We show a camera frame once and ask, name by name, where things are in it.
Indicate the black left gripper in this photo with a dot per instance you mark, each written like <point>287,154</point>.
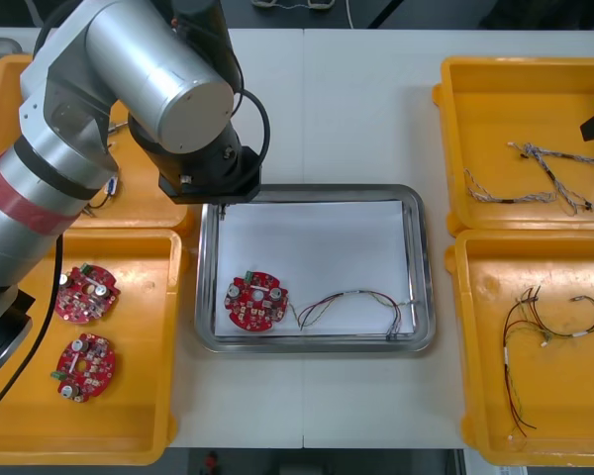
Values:
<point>218,190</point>

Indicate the silver-grey left robot arm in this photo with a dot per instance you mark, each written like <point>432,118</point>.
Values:
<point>143,64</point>

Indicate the yellow-orange plastic bin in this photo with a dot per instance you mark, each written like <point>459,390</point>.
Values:
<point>143,208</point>
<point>564,396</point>
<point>138,376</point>
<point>505,99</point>

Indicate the metal solenoid with blue label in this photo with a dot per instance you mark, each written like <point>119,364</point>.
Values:
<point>111,187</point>

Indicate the white paper sheet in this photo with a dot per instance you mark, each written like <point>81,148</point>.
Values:
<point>317,247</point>

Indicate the small metal solenoid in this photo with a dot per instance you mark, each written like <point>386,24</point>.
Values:
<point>117,127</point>

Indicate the round red circuit board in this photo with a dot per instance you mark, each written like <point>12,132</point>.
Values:
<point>79,307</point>
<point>91,376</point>
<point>250,313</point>

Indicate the steel tray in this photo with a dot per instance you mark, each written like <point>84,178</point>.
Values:
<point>2,45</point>
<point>425,277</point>

